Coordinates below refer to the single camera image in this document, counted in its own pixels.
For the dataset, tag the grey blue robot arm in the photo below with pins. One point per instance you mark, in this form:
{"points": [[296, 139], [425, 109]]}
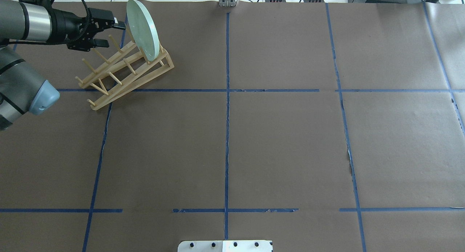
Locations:
{"points": [[35, 22]]}

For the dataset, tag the white mounting plate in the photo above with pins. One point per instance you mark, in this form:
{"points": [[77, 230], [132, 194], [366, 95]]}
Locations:
{"points": [[258, 245]]}

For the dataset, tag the light green plate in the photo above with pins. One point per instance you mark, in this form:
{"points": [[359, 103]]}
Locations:
{"points": [[143, 29]]}

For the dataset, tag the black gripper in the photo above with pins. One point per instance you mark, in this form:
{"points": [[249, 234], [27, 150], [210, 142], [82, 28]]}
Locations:
{"points": [[66, 25]]}

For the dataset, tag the brown paper table cover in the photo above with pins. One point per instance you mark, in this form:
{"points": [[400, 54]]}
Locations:
{"points": [[322, 127]]}

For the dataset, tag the wooden plate rack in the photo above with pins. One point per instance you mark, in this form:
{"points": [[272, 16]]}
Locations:
{"points": [[128, 69]]}

